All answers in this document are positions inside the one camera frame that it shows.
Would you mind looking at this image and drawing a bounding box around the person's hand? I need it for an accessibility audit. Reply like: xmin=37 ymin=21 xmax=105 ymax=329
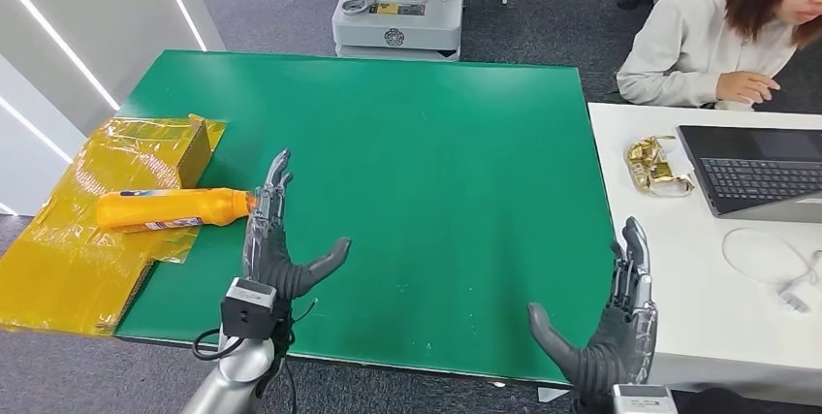
xmin=715 ymin=70 xmax=782 ymax=105

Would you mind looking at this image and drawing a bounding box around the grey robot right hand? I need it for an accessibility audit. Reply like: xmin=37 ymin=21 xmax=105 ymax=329
xmin=527 ymin=216 xmax=659 ymax=399

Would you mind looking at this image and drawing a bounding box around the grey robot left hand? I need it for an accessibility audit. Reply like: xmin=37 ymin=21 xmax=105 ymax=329
xmin=241 ymin=148 xmax=353 ymax=302

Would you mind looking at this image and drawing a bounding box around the orange plastic bottle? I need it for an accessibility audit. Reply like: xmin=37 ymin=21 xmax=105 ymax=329
xmin=96 ymin=187 xmax=257 ymax=233

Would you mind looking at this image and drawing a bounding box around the seated person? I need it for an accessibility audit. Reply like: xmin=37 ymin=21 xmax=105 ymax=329
xmin=616 ymin=0 xmax=822 ymax=111

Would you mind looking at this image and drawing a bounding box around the dark grey laptop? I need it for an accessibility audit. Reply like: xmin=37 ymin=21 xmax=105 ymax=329
xmin=677 ymin=123 xmax=822 ymax=225

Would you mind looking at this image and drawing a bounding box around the gold foil snack wrapper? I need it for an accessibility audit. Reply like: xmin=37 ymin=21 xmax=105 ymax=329
xmin=625 ymin=135 xmax=698 ymax=199

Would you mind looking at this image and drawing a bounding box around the white charger plug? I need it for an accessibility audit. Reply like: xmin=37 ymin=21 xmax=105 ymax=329
xmin=777 ymin=287 xmax=812 ymax=314

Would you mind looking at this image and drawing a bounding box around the yellow film wrapped cardboard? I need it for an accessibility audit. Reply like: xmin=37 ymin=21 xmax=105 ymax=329
xmin=0 ymin=113 xmax=227 ymax=337

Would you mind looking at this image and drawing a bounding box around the white machine base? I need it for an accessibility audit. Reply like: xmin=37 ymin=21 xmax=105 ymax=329
xmin=331 ymin=0 xmax=468 ymax=62

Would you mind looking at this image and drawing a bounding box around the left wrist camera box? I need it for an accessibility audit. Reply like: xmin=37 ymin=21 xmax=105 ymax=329
xmin=220 ymin=277 xmax=278 ymax=341

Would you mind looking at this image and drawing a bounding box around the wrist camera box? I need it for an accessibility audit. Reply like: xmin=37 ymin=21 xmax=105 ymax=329
xmin=220 ymin=277 xmax=278 ymax=341
xmin=610 ymin=384 xmax=680 ymax=414

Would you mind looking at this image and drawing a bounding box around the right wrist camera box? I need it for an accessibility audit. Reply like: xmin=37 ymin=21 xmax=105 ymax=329
xmin=610 ymin=384 xmax=680 ymax=414

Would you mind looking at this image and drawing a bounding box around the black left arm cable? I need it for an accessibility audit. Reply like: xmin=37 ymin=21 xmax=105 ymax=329
xmin=192 ymin=327 xmax=298 ymax=414

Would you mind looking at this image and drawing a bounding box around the white thin cable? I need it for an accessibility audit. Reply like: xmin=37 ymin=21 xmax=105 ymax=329
xmin=720 ymin=228 xmax=822 ymax=290

